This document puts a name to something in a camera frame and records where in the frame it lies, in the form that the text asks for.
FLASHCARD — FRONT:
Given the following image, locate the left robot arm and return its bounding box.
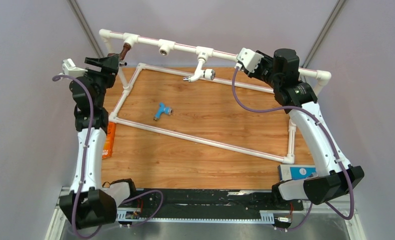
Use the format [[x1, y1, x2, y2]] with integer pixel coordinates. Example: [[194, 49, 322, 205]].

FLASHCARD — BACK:
[[52, 53, 139, 230]]

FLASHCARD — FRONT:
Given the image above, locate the white water faucet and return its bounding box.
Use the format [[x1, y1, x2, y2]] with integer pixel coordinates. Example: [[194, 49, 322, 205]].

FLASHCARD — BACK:
[[183, 58, 216, 83]]

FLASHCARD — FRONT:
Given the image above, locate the orange razor package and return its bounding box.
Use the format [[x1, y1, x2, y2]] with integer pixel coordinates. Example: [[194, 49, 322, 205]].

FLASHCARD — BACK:
[[102, 122, 117, 159]]

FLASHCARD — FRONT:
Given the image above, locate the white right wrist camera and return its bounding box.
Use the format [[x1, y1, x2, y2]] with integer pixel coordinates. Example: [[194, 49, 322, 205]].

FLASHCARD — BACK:
[[235, 48, 264, 73]]

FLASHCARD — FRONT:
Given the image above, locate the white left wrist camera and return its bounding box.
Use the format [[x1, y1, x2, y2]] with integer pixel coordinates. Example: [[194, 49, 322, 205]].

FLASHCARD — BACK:
[[61, 58, 87, 78]]

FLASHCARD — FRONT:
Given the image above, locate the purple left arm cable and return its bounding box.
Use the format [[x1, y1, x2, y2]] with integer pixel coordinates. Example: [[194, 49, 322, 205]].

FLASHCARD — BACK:
[[52, 74, 164, 240]]

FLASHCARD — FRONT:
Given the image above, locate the white PVC pipe frame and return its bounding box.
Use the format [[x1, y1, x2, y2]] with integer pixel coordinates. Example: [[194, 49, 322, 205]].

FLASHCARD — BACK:
[[98, 28, 332, 165]]

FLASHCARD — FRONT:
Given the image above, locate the brown water faucet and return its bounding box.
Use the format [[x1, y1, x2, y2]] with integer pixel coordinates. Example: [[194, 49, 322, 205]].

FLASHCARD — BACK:
[[107, 43, 132, 61]]

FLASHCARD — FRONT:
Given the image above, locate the blue water faucet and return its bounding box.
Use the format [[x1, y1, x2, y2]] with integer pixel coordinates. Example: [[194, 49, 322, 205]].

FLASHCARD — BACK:
[[153, 102, 173, 121]]

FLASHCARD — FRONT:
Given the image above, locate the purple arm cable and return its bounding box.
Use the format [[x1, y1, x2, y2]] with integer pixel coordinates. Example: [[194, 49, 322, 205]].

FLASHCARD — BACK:
[[52, 74, 164, 240], [231, 65, 355, 231]]

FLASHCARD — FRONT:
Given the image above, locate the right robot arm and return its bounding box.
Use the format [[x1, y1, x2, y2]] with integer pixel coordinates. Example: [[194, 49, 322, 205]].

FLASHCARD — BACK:
[[236, 48, 365, 210]]

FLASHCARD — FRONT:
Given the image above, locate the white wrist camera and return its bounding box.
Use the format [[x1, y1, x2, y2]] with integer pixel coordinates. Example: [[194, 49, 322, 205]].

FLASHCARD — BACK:
[[61, 58, 87, 78], [235, 48, 264, 73]]

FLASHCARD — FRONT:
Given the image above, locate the blue white box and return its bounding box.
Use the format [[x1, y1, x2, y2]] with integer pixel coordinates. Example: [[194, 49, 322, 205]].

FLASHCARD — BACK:
[[277, 164, 316, 181]]

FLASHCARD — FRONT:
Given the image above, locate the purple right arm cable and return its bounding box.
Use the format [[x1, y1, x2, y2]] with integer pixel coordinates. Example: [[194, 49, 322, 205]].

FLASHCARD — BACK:
[[231, 65, 355, 231]]

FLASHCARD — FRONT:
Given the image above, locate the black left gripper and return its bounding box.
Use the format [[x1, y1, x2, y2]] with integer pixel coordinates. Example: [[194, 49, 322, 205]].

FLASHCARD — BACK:
[[81, 54, 120, 108]]

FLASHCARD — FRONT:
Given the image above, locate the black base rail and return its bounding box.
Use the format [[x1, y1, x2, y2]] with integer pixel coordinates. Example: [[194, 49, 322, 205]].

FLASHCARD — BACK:
[[122, 188, 304, 220]]

